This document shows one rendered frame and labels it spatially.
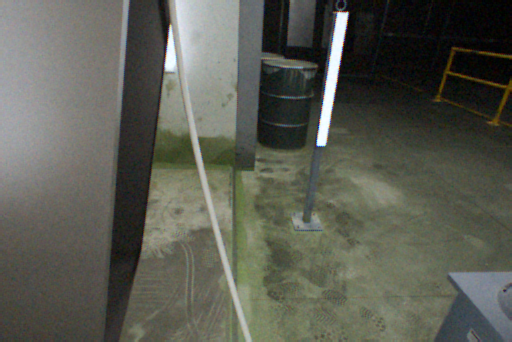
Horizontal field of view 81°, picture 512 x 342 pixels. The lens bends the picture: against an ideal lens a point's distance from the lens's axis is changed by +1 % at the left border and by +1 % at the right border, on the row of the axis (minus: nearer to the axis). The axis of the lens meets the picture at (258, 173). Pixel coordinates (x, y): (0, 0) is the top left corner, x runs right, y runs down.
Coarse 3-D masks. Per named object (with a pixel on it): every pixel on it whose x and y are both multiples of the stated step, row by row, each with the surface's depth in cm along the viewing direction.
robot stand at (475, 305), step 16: (496, 272) 90; (464, 288) 84; (480, 288) 84; (496, 288) 84; (464, 304) 84; (480, 304) 79; (496, 304) 79; (448, 320) 90; (464, 320) 84; (480, 320) 79; (496, 320) 75; (448, 336) 90; (464, 336) 84; (480, 336) 79; (496, 336) 73
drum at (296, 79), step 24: (264, 72) 306; (288, 72) 289; (312, 72) 299; (264, 96) 314; (288, 96) 300; (312, 96) 314; (264, 120) 323; (288, 120) 311; (264, 144) 333; (288, 144) 323
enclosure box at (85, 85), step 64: (0, 0) 27; (64, 0) 28; (128, 0) 30; (0, 64) 29; (64, 64) 30; (128, 64) 85; (0, 128) 32; (64, 128) 33; (128, 128) 93; (0, 192) 35; (64, 192) 36; (128, 192) 103; (0, 256) 38; (64, 256) 40; (128, 256) 111; (0, 320) 43; (64, 320) 45
